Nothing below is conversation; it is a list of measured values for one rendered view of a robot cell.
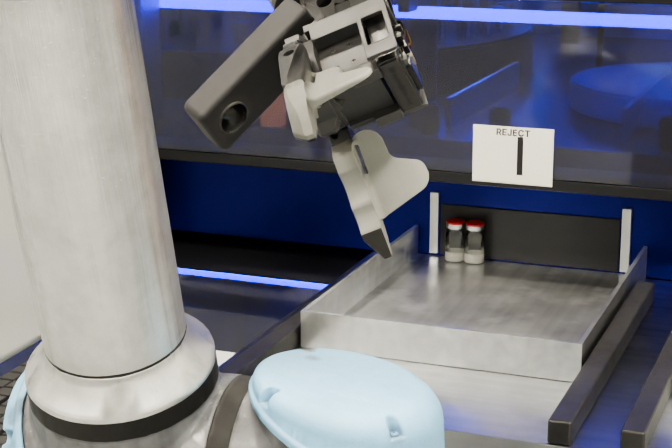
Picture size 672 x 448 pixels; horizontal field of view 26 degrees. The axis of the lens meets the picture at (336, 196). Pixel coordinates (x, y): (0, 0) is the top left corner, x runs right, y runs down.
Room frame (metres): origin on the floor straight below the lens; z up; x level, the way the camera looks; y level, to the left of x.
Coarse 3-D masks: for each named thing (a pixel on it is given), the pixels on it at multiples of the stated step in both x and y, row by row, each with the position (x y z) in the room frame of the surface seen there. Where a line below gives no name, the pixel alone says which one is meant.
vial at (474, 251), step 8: (472, 224) 1.54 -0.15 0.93; (480, 224) 1.54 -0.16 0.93; (472, 232) 1.54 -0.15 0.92; (480, 232) 1.54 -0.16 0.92; (472, 240) 1.54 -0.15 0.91; (480, 240) 1.54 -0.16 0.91; (472, 248) 1.54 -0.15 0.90; (480, 248) 1.54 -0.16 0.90; (464, 256) 1.55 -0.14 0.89; (472, 256) 1.54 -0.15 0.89; (480, 256) 1.54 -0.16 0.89
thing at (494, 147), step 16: (480, 128) 1.48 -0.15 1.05; (496, 128) 1.48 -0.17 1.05; (512, 128) 1.47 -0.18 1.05; (528, 128) 1.46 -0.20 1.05; (480, 144) 1.48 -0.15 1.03; (496, 144) 1.47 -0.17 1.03; (512, 144) 1.47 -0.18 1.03; (528, 144) 1.46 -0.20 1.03; (544, 144) 1.46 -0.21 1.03; (480, 160) 1.48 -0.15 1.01; (496, 160) 1.47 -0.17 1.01; (512, 160) 1.47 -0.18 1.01; (528, 160) 1.46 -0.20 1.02; (544, 160) 1.46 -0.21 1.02; (480, 176) 1.48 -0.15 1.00; (496, 176) 1.47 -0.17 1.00; (512, 176) 1.47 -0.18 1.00; (528, 176) 1.46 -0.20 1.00; (544, 176) 1.46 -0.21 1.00
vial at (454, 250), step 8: (448, 224) 1.55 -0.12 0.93; (456, 224) 1.55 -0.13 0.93; (464, 224) 1.56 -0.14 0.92; (448, 232) 1.55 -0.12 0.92; (456, 232) 1.55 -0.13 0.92; (464, 232) 1.56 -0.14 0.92; (448, 240) 1.55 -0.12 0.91; (456, 240) 1.55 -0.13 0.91; (464, 240) 1.55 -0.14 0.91; (448, 248) 1.55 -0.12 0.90; (456, 248) 1.55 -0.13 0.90; (464, 248) 1.55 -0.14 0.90; (448, 256) 1.55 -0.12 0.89; (456, 256) 1.55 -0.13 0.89
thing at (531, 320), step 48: (336, 288) 1.35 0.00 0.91; (384, 288) 1.45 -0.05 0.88; (432, 288) 1.45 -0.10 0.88; (480, 288) 1.45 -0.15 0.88; (528, 288) 1.45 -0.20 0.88; (576, 288) 1.45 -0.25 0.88; (624, 288) 1.37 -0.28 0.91; (336, 336) 1.26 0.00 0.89; (384, 336) 1.24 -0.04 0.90; (432, 336) 1.23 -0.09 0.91; (480, 336) 1.21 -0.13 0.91; (528, 336) 1.20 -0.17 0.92; (576, 336) 1.30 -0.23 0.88
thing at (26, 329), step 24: (0, 168) 1.45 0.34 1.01; (0, 192) 1.45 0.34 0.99; (0, 216) 1.45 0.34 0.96; (0, 240) 1.44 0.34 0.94; (0, 264) 1.44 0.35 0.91; (24, 264) 1.48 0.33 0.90; (0, 288) 1.44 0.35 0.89; (24, 288) 1.48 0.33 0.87; (0, 312) 1.44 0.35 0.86; (24, 312) 1.48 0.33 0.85; (0, 336) 1.43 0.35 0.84; (24, 336) 1.48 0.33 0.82; (0, 360) 1.43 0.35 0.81
